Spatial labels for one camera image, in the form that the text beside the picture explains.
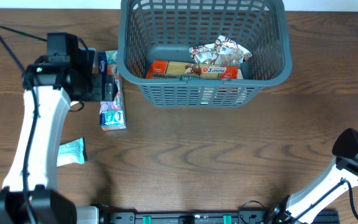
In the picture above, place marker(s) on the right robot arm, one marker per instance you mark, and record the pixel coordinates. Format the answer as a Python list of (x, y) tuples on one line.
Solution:
[(253, 143)]

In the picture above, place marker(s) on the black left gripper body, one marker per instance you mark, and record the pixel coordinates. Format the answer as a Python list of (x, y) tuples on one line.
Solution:
[(83, 84)]

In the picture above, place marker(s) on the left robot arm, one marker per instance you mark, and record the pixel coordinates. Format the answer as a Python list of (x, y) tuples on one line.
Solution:
[(29, 192)]

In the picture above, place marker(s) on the beige nut snack bag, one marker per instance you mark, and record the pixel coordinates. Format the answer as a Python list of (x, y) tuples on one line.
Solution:
[(204, 54)]

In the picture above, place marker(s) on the grey plastic basket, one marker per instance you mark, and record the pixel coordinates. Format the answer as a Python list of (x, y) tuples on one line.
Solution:
[(153, 30)]

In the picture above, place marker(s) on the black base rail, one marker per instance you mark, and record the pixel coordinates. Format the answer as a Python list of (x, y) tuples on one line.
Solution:
[(244, 215)]

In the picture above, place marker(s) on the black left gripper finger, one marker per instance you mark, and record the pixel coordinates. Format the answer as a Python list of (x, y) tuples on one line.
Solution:
[(106, 88), (88, 59)]

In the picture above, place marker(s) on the orange San Remo pasta pack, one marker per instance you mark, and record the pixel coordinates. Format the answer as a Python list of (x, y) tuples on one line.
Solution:
[(191, 71)]

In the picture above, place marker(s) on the colourful Kleenex tissue pack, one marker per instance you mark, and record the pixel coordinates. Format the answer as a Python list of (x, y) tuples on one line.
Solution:
[(112, 113)]

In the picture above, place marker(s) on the teal snack packet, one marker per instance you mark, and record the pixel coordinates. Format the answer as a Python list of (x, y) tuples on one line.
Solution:
[(72, 153)]

